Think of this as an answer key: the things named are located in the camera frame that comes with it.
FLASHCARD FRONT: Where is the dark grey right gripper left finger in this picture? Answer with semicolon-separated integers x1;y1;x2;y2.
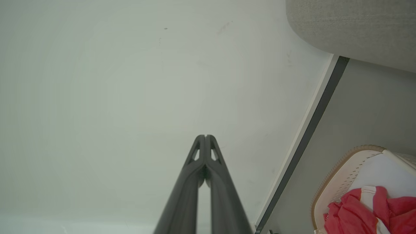
153;135;206;234

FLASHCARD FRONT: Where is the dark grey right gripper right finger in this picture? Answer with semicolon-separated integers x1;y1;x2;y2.
205;135;253;234

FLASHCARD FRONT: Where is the white perforated laundry basket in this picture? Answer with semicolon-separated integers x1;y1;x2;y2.
311;145;416;234

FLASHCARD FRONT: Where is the white and dark grey baseboard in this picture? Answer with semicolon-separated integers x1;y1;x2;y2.
254;54;350;234

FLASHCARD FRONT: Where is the red garment with white stripes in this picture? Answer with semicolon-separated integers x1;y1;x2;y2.
323;186;416;234

